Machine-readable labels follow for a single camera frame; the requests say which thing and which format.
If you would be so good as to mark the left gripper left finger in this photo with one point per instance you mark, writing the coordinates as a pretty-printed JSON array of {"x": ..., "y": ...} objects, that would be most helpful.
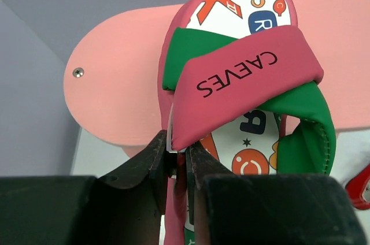
[{"x": 122, "y": 207}]

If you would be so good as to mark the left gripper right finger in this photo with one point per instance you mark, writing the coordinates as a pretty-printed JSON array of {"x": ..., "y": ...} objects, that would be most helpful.
[{"x": 231, "y": 209}]

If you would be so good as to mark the pink sandal one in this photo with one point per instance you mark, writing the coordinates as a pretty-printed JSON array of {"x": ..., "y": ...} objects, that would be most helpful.
[{"x": 239, "y": 78}]

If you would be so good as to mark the red sneaker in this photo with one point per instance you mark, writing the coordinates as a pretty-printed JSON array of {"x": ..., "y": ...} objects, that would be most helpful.
[{"x": 358, "y": 189}]

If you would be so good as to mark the pink three-tier shoe shelf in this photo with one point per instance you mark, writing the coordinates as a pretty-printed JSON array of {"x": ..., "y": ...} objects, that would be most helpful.
[{"x": 110, "y": 81}]

